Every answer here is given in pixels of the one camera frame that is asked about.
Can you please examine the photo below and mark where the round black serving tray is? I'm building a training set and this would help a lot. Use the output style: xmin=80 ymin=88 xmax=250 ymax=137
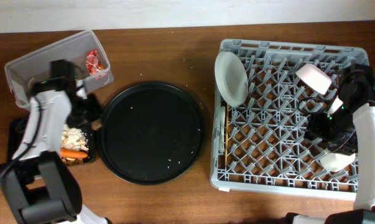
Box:
xmin=95 ymin=82 xmax=206 ymax=185

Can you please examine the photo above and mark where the pink bowl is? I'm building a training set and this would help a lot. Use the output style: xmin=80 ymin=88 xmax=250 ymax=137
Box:
xmin=296 ymin=63 xmax=332 ymax=95

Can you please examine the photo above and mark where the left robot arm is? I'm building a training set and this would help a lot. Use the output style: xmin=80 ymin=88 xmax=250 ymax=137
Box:
xmin=0 ymin=81 xmax=110 ymax=223

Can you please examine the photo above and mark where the grey plate with rice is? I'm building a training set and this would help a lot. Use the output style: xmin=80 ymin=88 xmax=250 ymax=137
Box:
xmin=215 ymin=52 xmax=248 ymax=107

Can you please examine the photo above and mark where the red snack wrapper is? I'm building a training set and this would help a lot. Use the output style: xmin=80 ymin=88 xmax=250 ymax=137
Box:
xmin=85 ymin=49 xmax=104 ymax=76

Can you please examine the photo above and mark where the orange carrot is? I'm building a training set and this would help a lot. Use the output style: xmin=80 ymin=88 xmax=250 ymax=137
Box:
xmin=60 ymin=148 xmax=88 ymax=159

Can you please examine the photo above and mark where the pile of rice and shells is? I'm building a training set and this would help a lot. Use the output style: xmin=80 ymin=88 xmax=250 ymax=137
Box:
xmin=60 ymin=124 xmax=91 ymax=166

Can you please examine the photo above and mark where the white cup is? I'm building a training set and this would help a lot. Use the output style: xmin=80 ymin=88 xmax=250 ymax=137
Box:
xmin=320 ymin=153 xmax=356 ymax=172

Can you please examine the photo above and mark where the black rectangular tray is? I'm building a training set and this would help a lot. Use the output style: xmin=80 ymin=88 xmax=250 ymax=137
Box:
xmin=7 ymin=116 xmax=96 ymax=166

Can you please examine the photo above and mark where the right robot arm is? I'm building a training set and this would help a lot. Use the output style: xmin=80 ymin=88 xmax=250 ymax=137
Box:
xmin=285 ymin=104 xmax=375 ymax=224

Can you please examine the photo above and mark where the clear plastic waste bin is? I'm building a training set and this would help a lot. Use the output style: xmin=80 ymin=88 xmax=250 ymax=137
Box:
xmin=4 ymin=30 xmax=114 ymax=110

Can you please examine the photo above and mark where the white plastic fork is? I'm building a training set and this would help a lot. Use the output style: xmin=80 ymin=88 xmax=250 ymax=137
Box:
xmin=219 ymin=106 xmax=226 ymax=154

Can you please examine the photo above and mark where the brown food scrap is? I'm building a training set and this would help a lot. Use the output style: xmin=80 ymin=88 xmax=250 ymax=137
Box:
xmin=91 ymin=119 xmax=103 ymax=131

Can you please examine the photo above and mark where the grey dishwasher rack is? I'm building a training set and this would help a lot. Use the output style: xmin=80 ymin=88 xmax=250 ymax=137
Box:
xmin=210 ymin=39 xmax=369 ymax=200

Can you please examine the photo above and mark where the wooden chopstick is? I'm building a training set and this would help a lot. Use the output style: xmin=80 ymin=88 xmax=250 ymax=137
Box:
xmin=225 ymin=104 xmax=229 ymax=169

